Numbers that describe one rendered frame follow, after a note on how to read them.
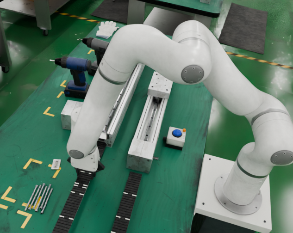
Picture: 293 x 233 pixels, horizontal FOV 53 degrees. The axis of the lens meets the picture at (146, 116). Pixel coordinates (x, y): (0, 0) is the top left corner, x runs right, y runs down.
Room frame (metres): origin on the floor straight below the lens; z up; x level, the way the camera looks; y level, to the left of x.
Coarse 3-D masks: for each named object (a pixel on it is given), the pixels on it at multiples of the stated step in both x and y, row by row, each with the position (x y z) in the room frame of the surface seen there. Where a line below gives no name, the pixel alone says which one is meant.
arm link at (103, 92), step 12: (96, 72) 0.68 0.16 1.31; (96, 84) 0.66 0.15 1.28; (108, 84) 0.65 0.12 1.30; (120, 84) 0.66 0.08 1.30; (96, 96) 0.65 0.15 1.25; (108, 96) 0.65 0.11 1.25; (84, 108) 0.64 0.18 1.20; (96, 108) 0.64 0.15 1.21; (108, 108) 0.66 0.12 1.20; (84, 120) 0.61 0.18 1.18; (96, 120) 0.62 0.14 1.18; (72, 132) 0.59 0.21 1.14; (84, 132) 0.59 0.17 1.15; (96, 132) 0.60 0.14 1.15; (72, 144) 0.58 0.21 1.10; (84, 144) 0.58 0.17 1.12; (72, 156) 0.57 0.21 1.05; (84, 156) 0.58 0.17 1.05
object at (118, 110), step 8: (136, 72) 1.36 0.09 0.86; (128, 80) 1.31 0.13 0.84; (136, 80) 1.31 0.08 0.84; (128, 88) 1.20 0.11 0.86; (120, 96) 1.17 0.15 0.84; (128, 96) 1.14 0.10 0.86; (120, 104) 1.07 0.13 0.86; (128, 104) 1.15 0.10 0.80; (112, 112) 1.04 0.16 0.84; (120, 112) 1.01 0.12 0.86; (112, 120) 0.96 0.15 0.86; (120, 120) 1.00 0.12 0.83; (104, 128) 0.93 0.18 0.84; (112, 128) 0.91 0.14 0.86; (104, 136) 0.89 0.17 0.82; (112, 136) 0.88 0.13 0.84; (112, 144) 0.88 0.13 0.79
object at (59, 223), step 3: (57, 222) 0.47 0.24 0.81; (60, 222) 0.47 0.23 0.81; (63, 222) 0.47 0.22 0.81; (66, 222) 0.48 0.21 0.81; (57, 225) 0.46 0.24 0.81; (60, 225) 0.46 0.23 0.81; (63, 225) 0.46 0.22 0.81; (66, 225) 0.47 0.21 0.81; (69, 225) 0.47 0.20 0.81; (69, 228) 0.46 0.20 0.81
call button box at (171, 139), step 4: (172, 128) 0.99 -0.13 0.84; (176, 128) 1.00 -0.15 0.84; (168, 132) 0.96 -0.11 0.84; (172, 132) 0.96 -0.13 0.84; (184, 132) 0.98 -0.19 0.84; (164, 136) 0.97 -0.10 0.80; (168, 136) 0.93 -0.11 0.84; (172, 136) 0.94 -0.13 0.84; (176, 136) 0.94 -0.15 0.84; (180, 136) 0.94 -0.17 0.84; (184, 136) 0.95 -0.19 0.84; (164, 140) 0.96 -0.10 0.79; (168, 140) 0.92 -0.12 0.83; (172, 140) 0.92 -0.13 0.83; (176, 140) 0.92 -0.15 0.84; (180, 140) 0.92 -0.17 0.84; (184, 140) 0.93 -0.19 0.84; (168, 144) 0.92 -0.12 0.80; (172, 144) 0.92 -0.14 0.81; (176, 144) 0.92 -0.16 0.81; (180, 144) 0.92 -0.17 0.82; (176, 148) 0.92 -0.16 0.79; (180, 148) 0.92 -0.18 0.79
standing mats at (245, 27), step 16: (128, 0) 4.46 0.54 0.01; (96, 16) 3.77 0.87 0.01; (112, 16) 3.84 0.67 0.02; (240, 16) 4.54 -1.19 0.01; (256, 16) 4.65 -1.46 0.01; (224, 32) 3.89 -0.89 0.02; (240, 32) 3.97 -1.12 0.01; (256, 32) 4.05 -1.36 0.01; (240, 48) 3.53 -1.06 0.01; (256, 48) 3.58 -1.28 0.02
